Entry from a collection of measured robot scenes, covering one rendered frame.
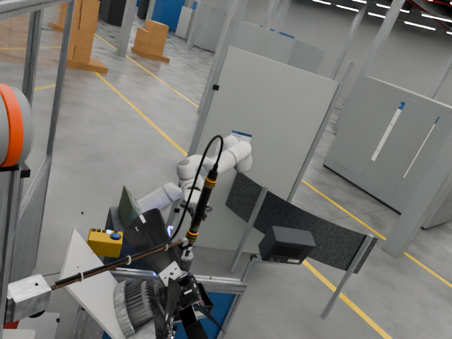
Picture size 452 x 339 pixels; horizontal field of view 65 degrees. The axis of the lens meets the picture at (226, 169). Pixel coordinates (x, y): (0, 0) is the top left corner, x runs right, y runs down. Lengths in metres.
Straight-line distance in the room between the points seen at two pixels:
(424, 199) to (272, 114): 2.75
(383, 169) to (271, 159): 4.21
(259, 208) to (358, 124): 4.71
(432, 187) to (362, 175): 2.52
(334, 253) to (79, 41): 7.74
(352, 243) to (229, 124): 1.50
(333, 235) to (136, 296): 2.15
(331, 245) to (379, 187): 4.27
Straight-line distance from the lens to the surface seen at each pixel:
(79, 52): 9.54
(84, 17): 9.38
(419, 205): 5.39
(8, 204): 0.88
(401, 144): 7.30
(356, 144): 7.69
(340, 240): 3.29
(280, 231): 2.05
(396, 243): 5.58
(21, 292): 1.11
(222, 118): 3.19
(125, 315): 1.44
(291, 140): 3.48
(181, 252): 1.46
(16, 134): 0.75
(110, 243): 1.85
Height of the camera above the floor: 2.20
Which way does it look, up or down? 22 degrees down
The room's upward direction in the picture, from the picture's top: 20 degrees clockwise
